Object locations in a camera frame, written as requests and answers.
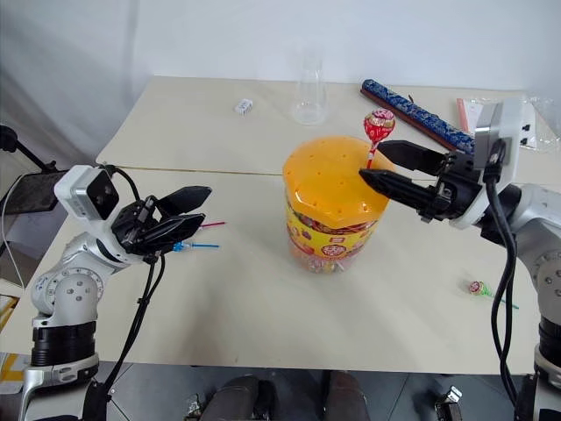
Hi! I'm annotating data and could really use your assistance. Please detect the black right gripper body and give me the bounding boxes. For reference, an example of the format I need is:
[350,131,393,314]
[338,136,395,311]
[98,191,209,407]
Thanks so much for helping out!
[416,151,486,225]

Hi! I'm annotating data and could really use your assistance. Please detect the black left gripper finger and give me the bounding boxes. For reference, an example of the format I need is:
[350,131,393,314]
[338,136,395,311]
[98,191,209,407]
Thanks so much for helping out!
[155,185,213,217]
[138,212,207,256]

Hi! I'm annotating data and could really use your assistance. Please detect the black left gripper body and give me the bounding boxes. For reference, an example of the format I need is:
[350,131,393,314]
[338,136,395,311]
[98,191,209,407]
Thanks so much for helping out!
[110,196,167,266]

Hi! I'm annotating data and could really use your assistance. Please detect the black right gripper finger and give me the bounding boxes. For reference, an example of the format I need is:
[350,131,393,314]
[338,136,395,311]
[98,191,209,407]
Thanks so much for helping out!
[376,139,448,177]
[358,168,439,213]

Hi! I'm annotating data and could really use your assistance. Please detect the red lollipop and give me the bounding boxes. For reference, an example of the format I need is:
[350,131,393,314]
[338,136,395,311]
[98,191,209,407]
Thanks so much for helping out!
[362,108,396,171]

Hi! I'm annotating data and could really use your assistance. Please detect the yellow lollipop jar orange lid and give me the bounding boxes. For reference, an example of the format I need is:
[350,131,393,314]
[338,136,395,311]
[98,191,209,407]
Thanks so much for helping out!
[282,136,393,275]

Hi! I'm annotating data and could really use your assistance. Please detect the blue stick lollipop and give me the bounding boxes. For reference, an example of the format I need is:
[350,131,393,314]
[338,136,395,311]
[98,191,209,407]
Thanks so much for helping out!
[172,240,221,253]

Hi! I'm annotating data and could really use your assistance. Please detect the long blue patterned box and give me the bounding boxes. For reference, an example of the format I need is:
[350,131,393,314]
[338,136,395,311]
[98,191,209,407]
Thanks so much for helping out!
[359,78,477,155]

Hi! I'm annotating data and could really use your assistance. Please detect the white power strip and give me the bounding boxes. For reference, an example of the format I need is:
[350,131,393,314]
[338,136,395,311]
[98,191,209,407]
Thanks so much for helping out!
[516,98,537,150]

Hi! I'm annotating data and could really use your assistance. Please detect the black tablet on stand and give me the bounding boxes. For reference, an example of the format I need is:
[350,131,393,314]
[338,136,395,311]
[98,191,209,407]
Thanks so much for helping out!
[0,125,70,217]

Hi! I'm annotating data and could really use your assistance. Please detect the clear plastic bag with papers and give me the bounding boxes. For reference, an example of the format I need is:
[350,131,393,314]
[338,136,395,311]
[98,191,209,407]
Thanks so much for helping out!
[455,95,561,153]

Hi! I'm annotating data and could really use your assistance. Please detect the green stick lollipop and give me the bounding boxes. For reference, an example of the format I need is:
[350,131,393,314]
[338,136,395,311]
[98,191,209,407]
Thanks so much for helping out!
[465,279,520,310]

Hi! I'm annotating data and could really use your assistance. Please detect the clear plastic cup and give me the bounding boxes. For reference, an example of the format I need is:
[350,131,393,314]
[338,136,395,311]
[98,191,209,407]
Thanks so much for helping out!
[289,46,330,127]

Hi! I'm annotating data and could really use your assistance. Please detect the dark rounded left shape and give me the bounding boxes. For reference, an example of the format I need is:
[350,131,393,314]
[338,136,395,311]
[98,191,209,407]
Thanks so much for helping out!
[203,375,278,421]

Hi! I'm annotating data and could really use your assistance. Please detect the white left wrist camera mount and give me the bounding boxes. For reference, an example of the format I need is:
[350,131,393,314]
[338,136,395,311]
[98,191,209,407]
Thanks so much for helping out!
[53,164,120,221]

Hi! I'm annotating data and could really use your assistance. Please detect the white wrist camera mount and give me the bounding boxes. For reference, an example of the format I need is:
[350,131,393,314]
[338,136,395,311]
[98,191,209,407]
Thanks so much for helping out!
[53,164,120,221]
[448,96,536,230]

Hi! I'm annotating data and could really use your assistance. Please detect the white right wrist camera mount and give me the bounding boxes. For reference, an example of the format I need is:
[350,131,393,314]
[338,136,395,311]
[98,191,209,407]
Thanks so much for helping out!
[448,96,536,230]

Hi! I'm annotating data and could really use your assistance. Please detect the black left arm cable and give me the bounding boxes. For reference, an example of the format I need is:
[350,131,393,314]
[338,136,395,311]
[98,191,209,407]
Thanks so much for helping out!
[82,164,167,421]

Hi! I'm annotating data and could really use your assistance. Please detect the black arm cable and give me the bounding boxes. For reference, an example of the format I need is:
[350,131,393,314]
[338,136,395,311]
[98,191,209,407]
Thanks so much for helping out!
[82,164,167,421]
[480,139,538,421]

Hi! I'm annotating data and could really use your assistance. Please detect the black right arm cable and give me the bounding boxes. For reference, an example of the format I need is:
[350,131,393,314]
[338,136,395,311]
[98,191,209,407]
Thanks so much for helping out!
[480,139,538,421]

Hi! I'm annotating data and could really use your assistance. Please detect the white cable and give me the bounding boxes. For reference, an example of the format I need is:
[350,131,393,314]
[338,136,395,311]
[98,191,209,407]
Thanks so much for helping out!
[0,174,27,291]

